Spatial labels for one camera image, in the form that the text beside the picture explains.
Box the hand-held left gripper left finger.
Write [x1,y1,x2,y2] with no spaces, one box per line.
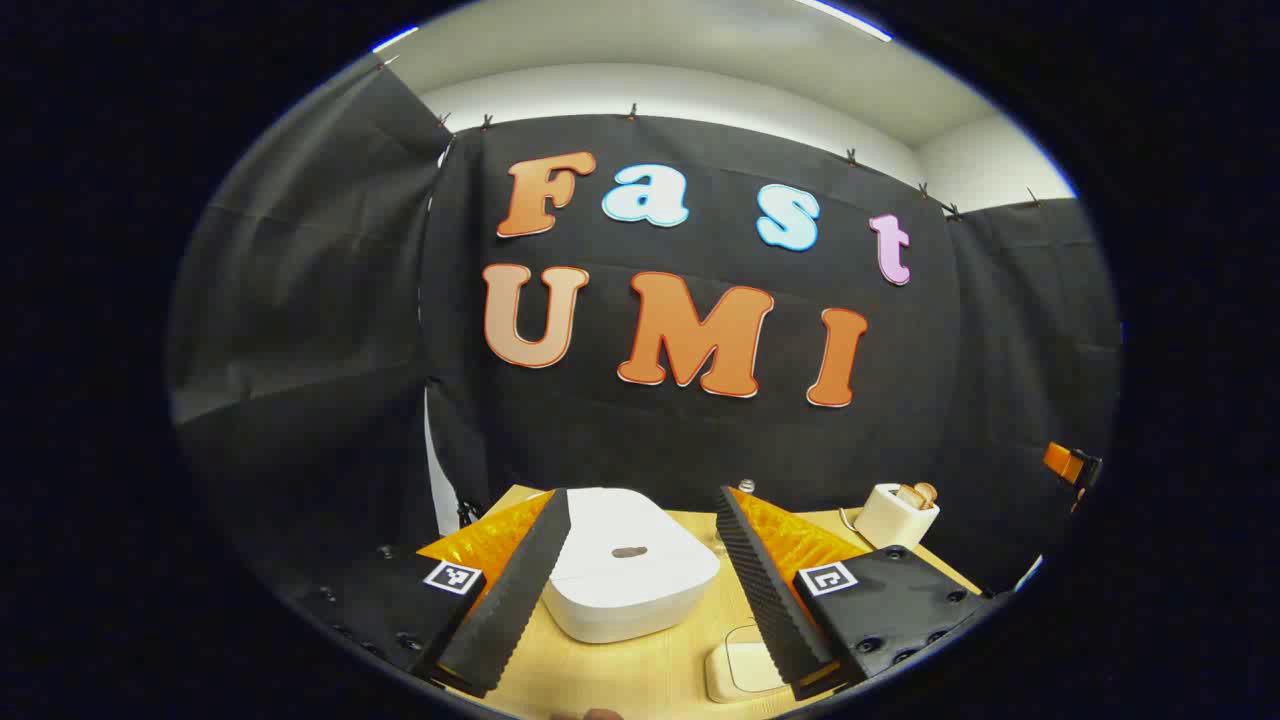
[290,488,573,699]

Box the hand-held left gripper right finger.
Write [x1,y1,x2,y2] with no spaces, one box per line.
[715,486,1001,701]

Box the white rice cooker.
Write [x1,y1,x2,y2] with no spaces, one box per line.
[541,487,721,644]

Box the cream rectangular tray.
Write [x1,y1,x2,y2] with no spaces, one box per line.
[704,624,791,704]

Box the white toaster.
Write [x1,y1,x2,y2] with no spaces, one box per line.
[853,483,941,551]

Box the black backdrop cloth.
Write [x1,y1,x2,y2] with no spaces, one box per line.
[168,60,1123,641]

